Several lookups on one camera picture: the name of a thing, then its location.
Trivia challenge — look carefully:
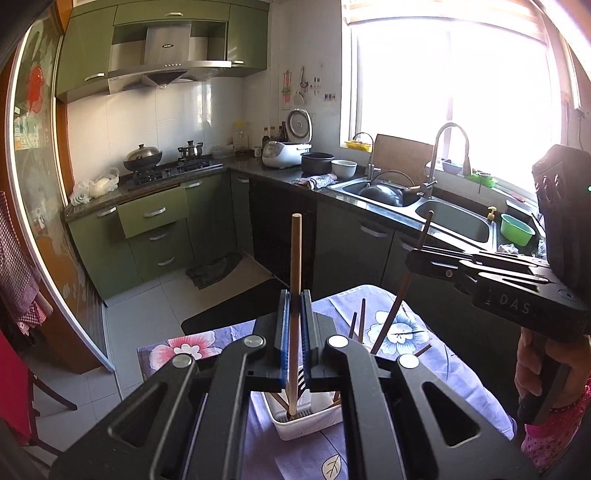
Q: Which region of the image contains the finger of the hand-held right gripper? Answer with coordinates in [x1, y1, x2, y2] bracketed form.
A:
[405, 248, 553, 291]

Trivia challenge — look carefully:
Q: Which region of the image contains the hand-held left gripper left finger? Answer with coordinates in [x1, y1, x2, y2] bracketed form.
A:
[48, 290, 293, 480]

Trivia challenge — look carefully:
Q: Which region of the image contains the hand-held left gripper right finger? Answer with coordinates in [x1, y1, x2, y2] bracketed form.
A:
[301, 290, 540, 480]

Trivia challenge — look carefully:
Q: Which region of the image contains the white chopstick holder basket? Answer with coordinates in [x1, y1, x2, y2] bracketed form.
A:
[261, 364, 345, 441]

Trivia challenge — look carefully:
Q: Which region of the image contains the person's right forearm pink sleeve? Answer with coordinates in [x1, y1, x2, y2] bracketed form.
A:
[521, 378, 591, 472]

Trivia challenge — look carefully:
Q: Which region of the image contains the person's right hand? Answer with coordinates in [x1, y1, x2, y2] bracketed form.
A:
[514, 329, 591, 411]

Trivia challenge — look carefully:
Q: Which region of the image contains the green plastic basin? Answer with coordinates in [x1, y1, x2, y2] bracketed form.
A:
[501, 213, 536, 246]

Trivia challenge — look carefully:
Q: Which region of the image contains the stainless double sink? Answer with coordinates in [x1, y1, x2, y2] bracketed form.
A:
[329, 179, 497, 245]

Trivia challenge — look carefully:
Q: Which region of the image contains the purple floral tablecloth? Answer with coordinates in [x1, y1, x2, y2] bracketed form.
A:
[136, 284, 515, 480]

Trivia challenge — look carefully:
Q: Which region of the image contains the dark base cabinet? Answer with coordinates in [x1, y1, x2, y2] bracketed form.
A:
[248, 175, 522, 370]

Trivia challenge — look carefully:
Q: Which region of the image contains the dark cloth rag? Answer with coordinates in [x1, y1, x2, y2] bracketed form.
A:
[186, 251, 243, 291]

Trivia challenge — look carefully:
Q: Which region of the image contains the black wok in sink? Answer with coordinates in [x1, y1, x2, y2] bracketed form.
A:
[359, 182, 403, 207]

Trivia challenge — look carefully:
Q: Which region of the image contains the tall steel faucet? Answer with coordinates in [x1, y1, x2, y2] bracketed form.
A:
[422, 122, 472, 197]

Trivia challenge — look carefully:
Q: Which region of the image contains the wooden cutting board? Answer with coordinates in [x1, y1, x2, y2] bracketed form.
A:
[373, 134, 435, 175]

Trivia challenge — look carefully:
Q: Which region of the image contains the kitchen window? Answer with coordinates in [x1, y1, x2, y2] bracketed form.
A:
[342, 0, 583, 204]

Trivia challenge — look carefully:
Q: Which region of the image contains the checked dishcloth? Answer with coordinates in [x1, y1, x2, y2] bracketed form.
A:
[292, 174, 338, 191]

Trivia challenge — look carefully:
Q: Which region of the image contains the black inner pot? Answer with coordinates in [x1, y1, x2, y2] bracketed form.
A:
[301, 152, 335, 176]

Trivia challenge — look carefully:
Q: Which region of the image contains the yellow basket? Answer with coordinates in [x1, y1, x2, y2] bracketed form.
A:
[345, 132, 375, 152]

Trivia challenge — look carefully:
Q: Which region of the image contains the open green drawer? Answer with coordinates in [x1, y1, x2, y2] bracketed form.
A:
[117, 185, 190, 238]

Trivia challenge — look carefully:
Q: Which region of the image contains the white rice cooker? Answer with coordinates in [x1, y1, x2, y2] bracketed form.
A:
[262, 108, 313, 168]

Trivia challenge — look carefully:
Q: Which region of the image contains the black gas stove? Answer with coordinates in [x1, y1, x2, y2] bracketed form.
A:
[127, 157, 225, 188]

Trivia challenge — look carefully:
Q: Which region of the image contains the green base cabinet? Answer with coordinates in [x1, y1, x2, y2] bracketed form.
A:
[65, 171, 252, 301]

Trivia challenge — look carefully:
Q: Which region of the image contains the dark wok with lid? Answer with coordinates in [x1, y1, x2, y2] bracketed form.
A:
[123, 143, 163, 171]

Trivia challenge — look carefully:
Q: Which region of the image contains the white plastic bag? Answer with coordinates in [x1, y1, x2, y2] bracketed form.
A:
[69, 167, 120, 206]

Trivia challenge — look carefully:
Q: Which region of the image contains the glass sliding door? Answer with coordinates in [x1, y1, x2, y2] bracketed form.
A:
[7, 14, 116, 374]

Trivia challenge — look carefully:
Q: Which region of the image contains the red chair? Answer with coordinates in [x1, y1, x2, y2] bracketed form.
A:
[0, 330, 77, 457]

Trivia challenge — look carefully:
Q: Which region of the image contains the red checked apron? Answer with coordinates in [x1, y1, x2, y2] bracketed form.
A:
[0, 191, 42, 333]

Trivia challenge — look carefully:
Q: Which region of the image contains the steel range hood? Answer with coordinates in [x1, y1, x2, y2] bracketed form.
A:
[107, 25, 232, 95]

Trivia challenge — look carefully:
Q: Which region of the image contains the red paper decoration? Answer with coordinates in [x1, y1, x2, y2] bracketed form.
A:
[28, 65, 47, 112]

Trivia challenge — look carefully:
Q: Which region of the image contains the wall sticker decor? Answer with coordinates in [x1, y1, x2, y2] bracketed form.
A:
[279, 67, 335, 109]

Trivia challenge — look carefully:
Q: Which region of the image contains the narrow green wall cabinet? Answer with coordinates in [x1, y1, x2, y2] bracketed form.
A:
[113, 2, 232, 26]

